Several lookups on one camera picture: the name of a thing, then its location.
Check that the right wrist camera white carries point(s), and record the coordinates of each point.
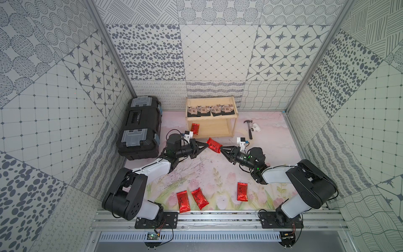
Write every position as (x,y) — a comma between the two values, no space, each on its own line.
(243,143)

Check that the white pipe fitting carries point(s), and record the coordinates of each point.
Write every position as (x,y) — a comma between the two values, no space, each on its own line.
(255,127)

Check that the left green circuit board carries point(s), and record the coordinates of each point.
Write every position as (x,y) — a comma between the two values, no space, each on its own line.
(152,236)

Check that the right black circuit board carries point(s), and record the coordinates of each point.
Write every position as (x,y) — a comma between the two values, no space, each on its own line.
(287,239)

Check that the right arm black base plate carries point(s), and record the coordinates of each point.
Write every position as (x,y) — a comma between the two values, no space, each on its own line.
(276,220)

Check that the aluminium mounting rail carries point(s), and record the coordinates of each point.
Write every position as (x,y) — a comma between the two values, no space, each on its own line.
(319,220)

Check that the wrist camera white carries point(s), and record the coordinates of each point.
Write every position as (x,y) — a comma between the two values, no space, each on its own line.
(243,143)
(188,135)

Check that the light wooden shelf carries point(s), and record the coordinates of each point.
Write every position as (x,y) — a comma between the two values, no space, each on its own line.
(213,127)

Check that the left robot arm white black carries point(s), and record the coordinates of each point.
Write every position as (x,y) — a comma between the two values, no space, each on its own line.
(125,197)

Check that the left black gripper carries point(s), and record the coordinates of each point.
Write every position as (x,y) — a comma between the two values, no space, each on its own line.
(193,149)

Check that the black plastic toolbox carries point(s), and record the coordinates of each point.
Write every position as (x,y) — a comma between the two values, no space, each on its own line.
(139,135)

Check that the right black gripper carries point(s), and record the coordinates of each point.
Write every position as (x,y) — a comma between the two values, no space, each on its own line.
(230,158)

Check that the black tea bag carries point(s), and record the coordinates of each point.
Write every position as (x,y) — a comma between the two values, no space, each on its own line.
(227,110)
(192,112)
(216,110)
(203,111)

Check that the red tea bag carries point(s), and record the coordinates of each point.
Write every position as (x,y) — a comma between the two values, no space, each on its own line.
(195,128)
(199,198)
(214,145)
(183,202)
(242,192)

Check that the black handled hammer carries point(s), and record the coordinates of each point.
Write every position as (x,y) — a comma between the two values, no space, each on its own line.
(249,124)

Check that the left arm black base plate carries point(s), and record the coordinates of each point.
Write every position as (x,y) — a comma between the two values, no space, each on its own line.
(164,220)

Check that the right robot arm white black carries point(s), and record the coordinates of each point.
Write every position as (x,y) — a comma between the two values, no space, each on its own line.
(314,188)

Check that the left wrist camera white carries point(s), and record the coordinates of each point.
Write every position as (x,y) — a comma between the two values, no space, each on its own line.
(188,135)

